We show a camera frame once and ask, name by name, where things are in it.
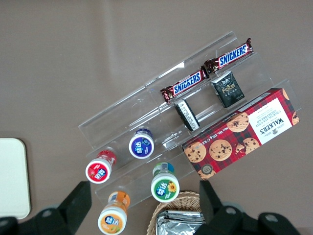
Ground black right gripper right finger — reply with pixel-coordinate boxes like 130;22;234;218
199;180;304;235

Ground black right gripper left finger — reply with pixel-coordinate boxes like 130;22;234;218
0;181;93;235

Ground red Walkers cookie box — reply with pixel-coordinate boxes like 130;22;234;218
181;88;300;182

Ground red gum bottle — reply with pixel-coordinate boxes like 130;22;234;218
85;149;117;184

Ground light wicker basket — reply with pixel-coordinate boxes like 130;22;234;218
146;190;209;235

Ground Snickers chocolate bar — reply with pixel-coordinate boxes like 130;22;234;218
203;37;254;75
159;69;211;105

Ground cream plastic tray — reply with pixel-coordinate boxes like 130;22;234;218
0;137;31;220

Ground black tissue pack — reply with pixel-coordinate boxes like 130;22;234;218
210;71;246;109
173;98;201;132

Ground orange gum bottle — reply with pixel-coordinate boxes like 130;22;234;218
97;190;131;235

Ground blue gum bottle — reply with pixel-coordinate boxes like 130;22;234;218
128;127;155;160

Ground clear acrylic step stand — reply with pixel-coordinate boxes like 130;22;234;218
77;30;303;209

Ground green gum bottle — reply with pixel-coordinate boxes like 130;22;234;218
150;162;180;203

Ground silver foil packet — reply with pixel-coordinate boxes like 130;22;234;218
155;210;206;235

